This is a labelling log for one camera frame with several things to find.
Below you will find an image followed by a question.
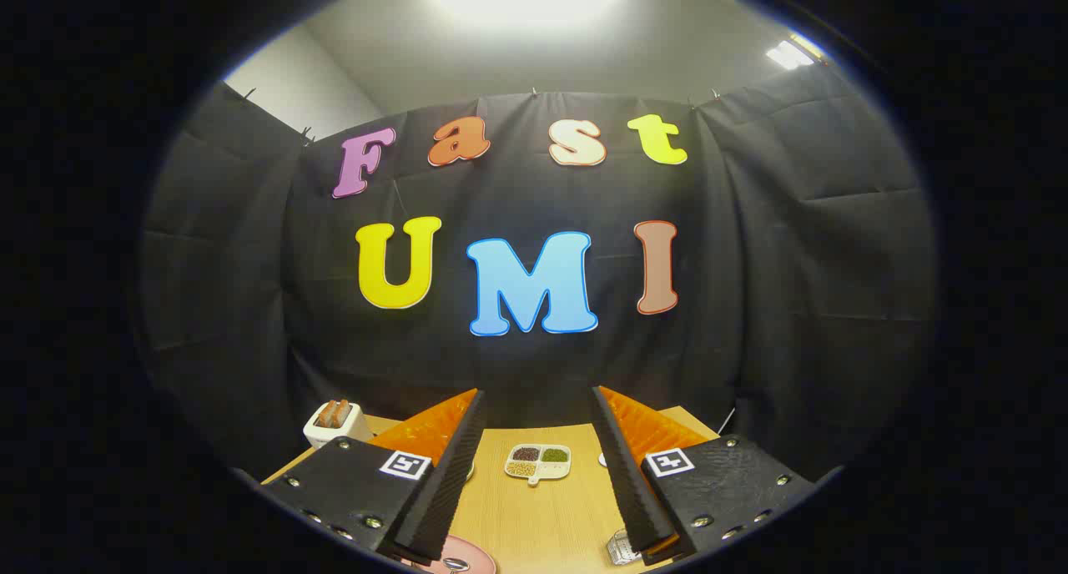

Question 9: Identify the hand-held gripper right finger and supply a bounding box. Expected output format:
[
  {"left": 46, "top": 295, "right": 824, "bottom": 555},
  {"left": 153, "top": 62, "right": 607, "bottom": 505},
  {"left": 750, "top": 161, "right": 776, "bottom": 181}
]
[{"left": 591, "top": 385, "right": 819, "bottom": 566}]

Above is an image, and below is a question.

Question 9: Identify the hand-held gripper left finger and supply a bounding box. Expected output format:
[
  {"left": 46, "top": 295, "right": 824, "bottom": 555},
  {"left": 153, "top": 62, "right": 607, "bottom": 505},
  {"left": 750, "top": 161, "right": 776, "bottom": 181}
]
[{"left": 261, "top": 388, "right": 487, "bottom": 566}]

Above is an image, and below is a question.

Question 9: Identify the pink round plate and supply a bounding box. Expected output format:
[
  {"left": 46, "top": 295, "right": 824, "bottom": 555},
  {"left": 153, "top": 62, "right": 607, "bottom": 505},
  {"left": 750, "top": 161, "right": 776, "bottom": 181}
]
[{"left": 400, "top": 534, "right": 497, "bottom": 574}]

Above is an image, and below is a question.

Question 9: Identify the white divided dish with beans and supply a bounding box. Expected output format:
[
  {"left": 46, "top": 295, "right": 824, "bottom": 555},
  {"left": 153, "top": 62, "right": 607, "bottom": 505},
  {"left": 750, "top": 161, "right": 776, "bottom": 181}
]
[{"left": 504, "top": 444, "right": 572, "bottom": 486}]

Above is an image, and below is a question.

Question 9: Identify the white toaster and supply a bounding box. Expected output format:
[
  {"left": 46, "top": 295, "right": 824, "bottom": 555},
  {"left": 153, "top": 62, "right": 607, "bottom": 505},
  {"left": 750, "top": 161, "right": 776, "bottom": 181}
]
[{"left": 302, "top": 400, "right": 374, "bottom": 450}]

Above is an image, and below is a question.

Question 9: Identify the small ceiling light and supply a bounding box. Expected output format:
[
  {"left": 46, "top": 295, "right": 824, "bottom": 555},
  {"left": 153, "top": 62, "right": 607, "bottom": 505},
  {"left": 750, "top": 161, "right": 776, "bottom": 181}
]
[{"left": 766, "top": 33, "right": 827, "bottom": 70}]

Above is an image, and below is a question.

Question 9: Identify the metal wire basket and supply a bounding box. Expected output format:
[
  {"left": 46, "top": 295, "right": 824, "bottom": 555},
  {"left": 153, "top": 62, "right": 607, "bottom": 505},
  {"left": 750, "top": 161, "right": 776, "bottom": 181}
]
[{"left": 607, "top": 530, "right": 642, "bottom": 566}]

